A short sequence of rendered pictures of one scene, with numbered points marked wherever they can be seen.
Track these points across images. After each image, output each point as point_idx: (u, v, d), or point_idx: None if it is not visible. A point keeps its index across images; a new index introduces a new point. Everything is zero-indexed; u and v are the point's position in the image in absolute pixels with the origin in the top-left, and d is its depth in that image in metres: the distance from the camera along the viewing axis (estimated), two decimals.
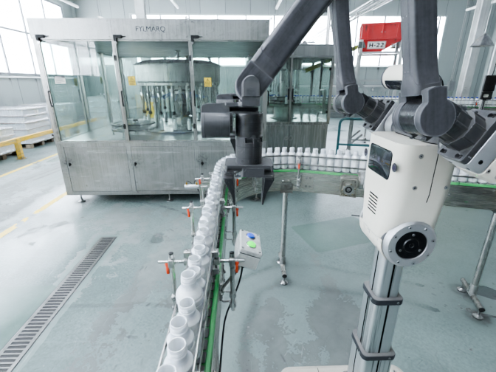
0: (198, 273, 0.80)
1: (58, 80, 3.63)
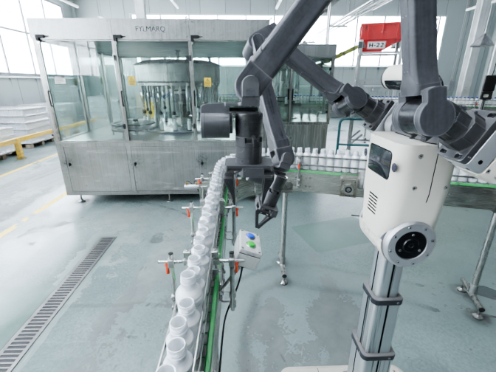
0: (198, 273, 0.80)
1: (58, 80, 3.63)
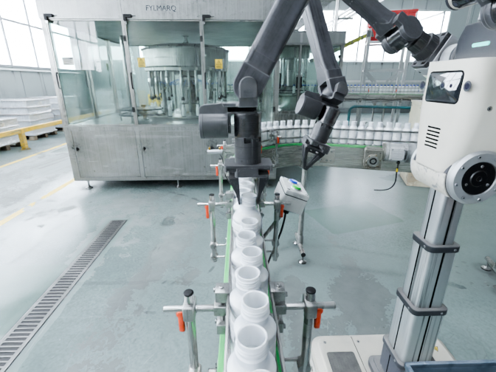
0: None
1: (66, 61, 3.56)
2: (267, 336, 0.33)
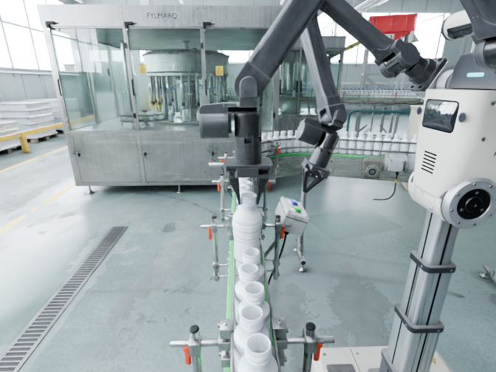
0: None
1: (68, 68, 3.58)
2: None
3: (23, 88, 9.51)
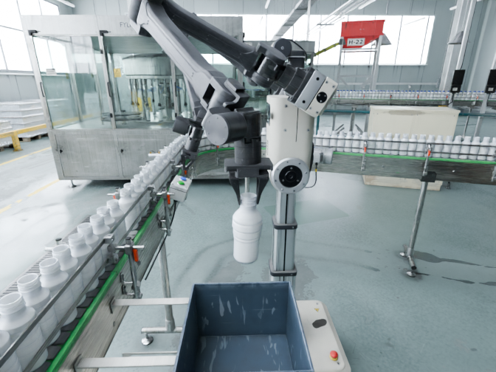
0: (128, 191, 1.10)
1: (49, 71, 3.94)
2: (67, 248, 0.72)
3: None
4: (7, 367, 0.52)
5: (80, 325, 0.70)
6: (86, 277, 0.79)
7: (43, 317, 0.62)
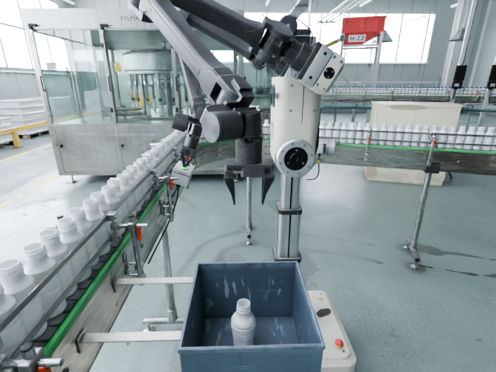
0: (131, 173, 1.09)
1: (50, 66, 3.92)
2: (83, 209, 0.76)
3: None
4: (32, 306, 0.56)
5: (83, 300, 0.68)
6: (100, 240, 0.83)
7: (62, 269, 0.66)
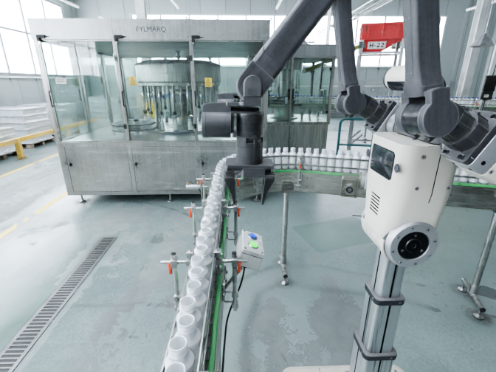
0: (202, 274, 0.80)
1: (59, 80, 3.63)
2: None
3: (21, 92, 9.56)
4: None
5: None
6: None
7: None
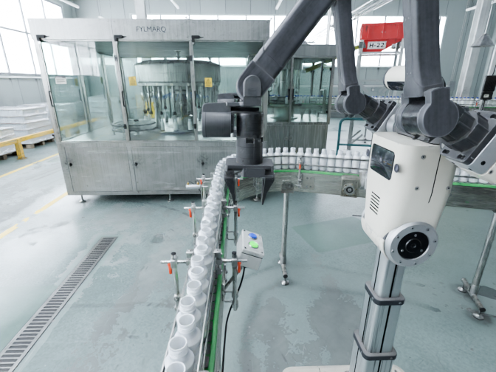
0: (202, 274, 0.80)
1: (59, 80, 3.63)
2: None
3: (21, 92, 9.56)
4: None
5: None
6: None
7: None
